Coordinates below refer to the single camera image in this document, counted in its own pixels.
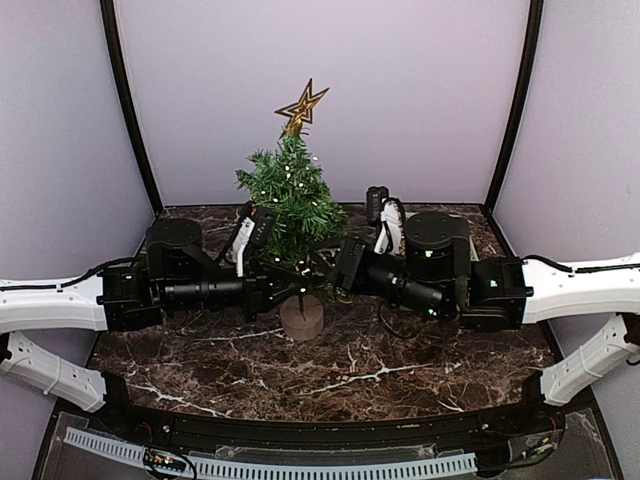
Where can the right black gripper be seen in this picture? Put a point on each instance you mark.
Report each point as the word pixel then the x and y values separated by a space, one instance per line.
pixel 349 266

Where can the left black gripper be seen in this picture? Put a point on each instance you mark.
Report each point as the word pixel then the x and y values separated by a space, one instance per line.
pixel 257 290

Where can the small green christmas tree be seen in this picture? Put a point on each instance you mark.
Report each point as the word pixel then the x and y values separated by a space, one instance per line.
pixel 289 182

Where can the gold star tree topper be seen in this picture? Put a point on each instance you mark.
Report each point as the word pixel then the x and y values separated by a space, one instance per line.
pixel 300 113

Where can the gold black bauble ornament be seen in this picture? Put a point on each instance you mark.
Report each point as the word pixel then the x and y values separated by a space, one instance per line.
pixel 345 297

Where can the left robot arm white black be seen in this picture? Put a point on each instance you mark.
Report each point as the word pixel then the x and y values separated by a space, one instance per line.
pixel 113 296

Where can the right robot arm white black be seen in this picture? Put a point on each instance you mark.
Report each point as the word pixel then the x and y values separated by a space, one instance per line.
pixel 505 293

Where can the round wooden tree base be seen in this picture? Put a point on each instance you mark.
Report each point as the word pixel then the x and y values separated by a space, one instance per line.
pixel 302 319

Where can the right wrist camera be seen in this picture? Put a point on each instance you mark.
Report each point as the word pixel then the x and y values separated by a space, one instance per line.
pixel 387 215

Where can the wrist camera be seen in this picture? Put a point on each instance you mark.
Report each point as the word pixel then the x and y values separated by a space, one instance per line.
pixel 253 230
pixel 387 215

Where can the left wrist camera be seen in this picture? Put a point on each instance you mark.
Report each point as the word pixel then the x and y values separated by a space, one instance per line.
pixel 253 230

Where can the white slotted cable duct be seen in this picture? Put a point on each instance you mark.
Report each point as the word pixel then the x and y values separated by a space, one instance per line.
pixel 242 463

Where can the black front rail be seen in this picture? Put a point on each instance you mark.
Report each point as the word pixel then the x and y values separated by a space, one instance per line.
pixel 481 429

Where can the right black frame post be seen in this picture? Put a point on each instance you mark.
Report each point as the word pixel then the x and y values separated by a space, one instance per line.
pixel 521 89

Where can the black frame post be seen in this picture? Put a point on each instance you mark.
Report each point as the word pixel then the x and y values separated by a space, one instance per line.
pixel 128 110
pixel 521 89

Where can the left black frame post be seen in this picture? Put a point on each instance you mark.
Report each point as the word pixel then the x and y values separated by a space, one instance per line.
pixel 128 110

